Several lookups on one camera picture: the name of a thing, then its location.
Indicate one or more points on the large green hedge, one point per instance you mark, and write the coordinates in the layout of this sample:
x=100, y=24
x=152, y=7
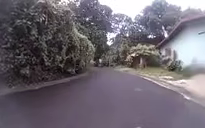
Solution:
x=36, y=40

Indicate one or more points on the white house with red roof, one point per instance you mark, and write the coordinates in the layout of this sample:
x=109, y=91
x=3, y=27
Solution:
x=190, y=41

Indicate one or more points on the grey asphalt road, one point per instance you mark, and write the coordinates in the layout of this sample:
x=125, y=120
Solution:
x=103, y=103

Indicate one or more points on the grass verge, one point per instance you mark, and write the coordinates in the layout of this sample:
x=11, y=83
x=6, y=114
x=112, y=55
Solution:
x=156, y=71

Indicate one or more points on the gravel roadside strip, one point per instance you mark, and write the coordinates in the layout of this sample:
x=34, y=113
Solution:
x=193, y=86

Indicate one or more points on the overgrown small shed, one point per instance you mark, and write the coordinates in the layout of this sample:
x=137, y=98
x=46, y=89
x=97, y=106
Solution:
x=141, y=56

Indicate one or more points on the concrete kerb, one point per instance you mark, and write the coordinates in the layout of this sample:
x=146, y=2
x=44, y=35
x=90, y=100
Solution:
x=36, y=85

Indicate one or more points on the row of tall trees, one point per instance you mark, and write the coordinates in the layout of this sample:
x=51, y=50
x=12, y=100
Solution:
x=123, y=26

